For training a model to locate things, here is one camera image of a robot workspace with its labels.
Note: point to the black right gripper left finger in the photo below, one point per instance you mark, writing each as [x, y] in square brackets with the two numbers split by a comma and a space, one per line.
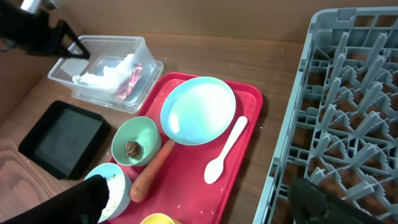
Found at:
[81, 204]

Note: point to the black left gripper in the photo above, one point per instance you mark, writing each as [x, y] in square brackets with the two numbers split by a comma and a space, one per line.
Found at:
[33, 34]

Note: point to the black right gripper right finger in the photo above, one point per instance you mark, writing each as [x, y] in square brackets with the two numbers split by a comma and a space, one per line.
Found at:
[310, 204]

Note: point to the white rice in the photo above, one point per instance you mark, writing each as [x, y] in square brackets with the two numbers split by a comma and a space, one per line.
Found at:
[116, 190]

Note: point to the blue bowl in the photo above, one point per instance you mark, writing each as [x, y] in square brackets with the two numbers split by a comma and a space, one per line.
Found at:
[106, 170]

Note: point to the brown food scrap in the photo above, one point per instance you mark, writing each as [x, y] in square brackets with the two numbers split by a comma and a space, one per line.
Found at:
[132, 149]

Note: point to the yellow cup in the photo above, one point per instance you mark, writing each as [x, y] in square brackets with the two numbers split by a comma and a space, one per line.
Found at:
[159, 218]

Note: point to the black waste tray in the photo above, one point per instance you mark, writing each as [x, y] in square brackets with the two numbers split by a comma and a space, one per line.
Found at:
[65, 140]

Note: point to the clear plastic waste bin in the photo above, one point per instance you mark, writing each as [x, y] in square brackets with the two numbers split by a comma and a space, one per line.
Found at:
[114, 46]

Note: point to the grey dishwasher rack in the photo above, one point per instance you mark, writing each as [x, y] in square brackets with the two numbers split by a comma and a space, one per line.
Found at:
[340, 126]

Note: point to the orange carrot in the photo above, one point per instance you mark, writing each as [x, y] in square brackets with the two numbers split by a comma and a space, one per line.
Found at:
[141, 186]

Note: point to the white crumpled tissue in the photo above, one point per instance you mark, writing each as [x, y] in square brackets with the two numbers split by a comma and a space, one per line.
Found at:
[107, 73]

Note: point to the green bowl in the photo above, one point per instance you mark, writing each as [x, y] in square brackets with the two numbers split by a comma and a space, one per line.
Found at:
[141, 130]

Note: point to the red snack wrapper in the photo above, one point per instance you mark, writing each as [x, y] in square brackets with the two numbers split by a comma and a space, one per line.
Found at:
[126, 88]

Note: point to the red serving tray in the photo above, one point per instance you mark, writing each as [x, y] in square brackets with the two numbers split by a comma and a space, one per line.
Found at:
[179, 189]

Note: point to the white plastic spoon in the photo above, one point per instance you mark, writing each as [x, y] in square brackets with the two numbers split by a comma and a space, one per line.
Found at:
[215, 168]

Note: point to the light blue plate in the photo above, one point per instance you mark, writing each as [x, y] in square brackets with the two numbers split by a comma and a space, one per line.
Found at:
[198, 111]

